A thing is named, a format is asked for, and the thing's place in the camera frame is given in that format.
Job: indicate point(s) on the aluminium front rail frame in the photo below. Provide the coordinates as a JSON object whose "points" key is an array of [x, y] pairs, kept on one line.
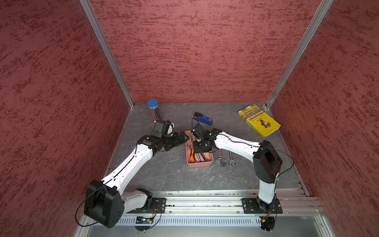
{"points": [[221, 214]]}

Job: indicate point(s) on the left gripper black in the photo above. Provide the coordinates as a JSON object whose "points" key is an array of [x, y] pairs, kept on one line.
{"points": [[176, 141]]}

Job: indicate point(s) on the yellow book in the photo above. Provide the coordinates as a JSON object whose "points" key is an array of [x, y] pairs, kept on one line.
{"points": [[259, 120]]}

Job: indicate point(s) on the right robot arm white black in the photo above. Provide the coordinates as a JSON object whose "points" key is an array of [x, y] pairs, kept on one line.
{"points": [[267, 162]]}

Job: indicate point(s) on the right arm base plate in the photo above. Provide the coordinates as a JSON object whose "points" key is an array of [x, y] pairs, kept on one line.
{"points": [[257, 206]]}

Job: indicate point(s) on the blue capped clear tube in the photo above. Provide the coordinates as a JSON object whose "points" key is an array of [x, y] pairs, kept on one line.
{"points": [[154, 108]]}

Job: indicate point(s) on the right corner aluminium post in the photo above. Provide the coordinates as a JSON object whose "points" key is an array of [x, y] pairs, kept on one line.
{"points": [[301, 47]]}

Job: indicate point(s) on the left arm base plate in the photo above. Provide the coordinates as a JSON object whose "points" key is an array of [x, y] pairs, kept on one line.
{"points": [[155, 203]]}

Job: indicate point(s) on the blue stapler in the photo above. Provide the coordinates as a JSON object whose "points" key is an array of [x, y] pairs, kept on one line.
{"points": [[202, 118]]}

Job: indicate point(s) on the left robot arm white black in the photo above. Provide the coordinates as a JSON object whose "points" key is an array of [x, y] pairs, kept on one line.
{"points": [[104, 202]]}

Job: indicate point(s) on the long silver combination wrench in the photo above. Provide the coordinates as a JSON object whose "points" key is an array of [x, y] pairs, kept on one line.
{"points": [[221, 159]]}

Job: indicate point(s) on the corner aluminium post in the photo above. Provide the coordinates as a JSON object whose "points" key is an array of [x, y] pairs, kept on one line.
{"points": [[301, 47], [91, 16]]}

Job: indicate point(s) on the thin silver wrench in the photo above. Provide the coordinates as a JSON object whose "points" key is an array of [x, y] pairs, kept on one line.
{"points": [[232, 162]]}

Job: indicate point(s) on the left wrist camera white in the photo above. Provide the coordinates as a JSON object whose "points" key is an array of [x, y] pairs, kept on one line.
{"points": [[162, 129]]}

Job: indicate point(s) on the right control board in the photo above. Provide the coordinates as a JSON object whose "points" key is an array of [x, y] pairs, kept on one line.
{"points": [[267, 224]]}

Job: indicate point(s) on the control board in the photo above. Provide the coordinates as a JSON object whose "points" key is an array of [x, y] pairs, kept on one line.
{"points": [[143, 223], [267, 224]]}

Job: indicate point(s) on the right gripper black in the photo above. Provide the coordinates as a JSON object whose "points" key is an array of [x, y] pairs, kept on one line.
{"points": [[197, 149]]}

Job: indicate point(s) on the pink storage box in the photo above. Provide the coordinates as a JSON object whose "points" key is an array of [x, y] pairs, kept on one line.
{"points": [[195, 160]]}

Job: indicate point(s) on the left corner aluminium post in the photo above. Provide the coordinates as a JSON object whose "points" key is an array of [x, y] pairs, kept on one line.
{"points": [[91, 16]]}

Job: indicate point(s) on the large 16mm combination wrench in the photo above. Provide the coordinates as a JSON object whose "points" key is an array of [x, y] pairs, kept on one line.
{"points": [[202, 157]]}

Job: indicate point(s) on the left control board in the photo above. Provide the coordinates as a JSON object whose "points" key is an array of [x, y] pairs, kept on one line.
{"points": [[143, 223]]}

